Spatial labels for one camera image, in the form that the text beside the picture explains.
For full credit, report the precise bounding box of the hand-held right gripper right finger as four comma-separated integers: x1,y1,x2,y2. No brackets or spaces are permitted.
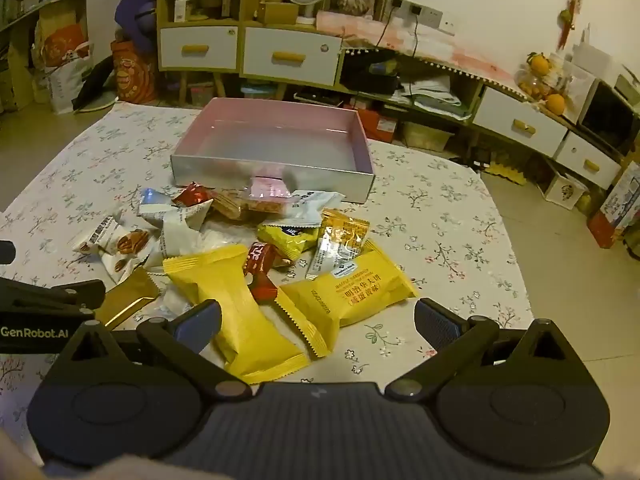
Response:
382,297,583,402

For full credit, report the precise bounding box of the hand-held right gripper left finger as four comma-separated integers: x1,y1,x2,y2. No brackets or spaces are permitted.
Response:
55,300,253,403

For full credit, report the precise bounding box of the large plain yellow snack packet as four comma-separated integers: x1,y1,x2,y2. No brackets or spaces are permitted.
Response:
163,245,308,385

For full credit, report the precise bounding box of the gold snack packet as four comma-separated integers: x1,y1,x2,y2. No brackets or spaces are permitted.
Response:
94,266,162,330

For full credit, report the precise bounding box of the red snack packet white lettering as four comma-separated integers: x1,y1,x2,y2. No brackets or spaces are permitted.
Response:
242,241,281,305

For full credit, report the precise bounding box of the white nut print snack packet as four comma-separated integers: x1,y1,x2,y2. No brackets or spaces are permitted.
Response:
72,214,162,285

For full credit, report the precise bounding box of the large labelled yellow snack packet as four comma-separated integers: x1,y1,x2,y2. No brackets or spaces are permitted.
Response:
277,249,420,358

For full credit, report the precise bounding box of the clear biscuit packet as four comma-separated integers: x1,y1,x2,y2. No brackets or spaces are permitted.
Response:
209,192,281,224

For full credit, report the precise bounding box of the small yellow snack packet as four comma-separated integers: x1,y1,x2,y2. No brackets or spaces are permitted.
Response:
256,222,321,259

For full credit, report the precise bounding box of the red snack packet apple print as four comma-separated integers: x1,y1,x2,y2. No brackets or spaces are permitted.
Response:
172,183,217,209

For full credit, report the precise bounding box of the orange clear candy packet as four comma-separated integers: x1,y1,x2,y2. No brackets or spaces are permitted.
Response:
319,207,372,261

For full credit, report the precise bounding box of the silver foil snack packet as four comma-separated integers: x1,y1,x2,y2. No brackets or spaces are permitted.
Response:
305,235,347,282

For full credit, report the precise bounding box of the pink cake packet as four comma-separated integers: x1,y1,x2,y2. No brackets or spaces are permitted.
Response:
248,175,292,202

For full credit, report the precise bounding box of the white black print snack packet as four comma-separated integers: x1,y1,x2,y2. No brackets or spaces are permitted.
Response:
277,189,347,229

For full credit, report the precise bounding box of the white cardboard box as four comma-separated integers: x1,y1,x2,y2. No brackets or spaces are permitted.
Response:
170,97,375,204

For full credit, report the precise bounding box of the yellow foam mat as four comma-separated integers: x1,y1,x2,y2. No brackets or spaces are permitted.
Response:
486,159,527,187

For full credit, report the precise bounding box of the white printed box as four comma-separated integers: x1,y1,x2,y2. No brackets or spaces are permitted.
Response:
544,169,589,212

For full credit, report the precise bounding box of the clear storage bin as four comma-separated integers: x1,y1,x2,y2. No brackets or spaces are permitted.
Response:
400,120,455,154

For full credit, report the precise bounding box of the black flat board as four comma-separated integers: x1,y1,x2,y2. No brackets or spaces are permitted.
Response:
71,54,119,113

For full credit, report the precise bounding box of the white orange sack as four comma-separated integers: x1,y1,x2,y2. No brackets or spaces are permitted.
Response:
31,22,96,116

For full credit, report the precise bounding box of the orange printed bag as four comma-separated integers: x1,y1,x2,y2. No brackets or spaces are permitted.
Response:
110,40,162,107

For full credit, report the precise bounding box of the colourful gift bag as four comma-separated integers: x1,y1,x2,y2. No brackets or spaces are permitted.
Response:
586,161,640,250

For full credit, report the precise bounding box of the low wooden cabinet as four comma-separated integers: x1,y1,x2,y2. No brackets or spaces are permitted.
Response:
337,45,626,191

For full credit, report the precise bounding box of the side bookshelf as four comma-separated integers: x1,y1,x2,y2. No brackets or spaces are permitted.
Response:
0,0,90,113

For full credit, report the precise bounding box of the blue plastic bin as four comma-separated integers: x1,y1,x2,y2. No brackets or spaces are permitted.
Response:
239,82,279,102

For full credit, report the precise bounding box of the black bag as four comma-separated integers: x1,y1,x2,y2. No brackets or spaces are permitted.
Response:
342,51,402,95

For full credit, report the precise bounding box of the purple plush toy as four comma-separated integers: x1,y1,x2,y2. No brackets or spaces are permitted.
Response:
114,0,159,56

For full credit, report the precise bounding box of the microwave oven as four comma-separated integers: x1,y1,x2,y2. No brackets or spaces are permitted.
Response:
576,76,640,150

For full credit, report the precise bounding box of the pink cloth runner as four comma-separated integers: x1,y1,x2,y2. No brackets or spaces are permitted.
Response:
316,9,528,92

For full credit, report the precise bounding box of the tall wooden shelf cabinet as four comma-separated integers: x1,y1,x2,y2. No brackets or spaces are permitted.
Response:
155,0,397,95

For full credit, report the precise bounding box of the red hanging ornament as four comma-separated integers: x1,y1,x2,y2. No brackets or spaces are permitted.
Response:
556,0,590,52

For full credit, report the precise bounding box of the white drawer yellow handle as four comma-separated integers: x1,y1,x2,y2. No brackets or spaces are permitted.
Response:
242,26,342,87
159,26,239,72
472,86,570,158
555,132,623,190

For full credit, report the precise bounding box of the black power cable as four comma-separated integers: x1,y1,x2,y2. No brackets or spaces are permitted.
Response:
375,5,421,58

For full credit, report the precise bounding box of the wall socket strip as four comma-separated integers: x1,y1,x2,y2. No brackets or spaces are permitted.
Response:
389,0,444,30

